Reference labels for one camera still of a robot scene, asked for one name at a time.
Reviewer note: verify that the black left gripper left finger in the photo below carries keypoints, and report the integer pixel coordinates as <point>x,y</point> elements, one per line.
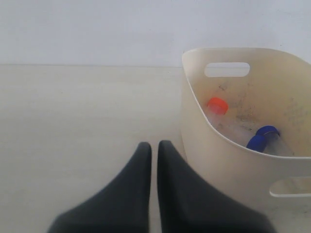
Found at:
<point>121,207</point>

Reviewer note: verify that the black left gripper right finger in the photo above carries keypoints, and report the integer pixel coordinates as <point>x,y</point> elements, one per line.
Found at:
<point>187,203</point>

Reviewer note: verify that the orange-capped clear tube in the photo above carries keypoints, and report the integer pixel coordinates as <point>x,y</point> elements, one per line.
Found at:
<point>215,111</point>

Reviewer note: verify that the blue-capped clear tube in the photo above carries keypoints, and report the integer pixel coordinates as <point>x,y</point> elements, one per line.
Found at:
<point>275,144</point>

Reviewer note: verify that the cream plastic bin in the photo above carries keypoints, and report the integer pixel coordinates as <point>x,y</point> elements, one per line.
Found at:
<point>262,87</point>

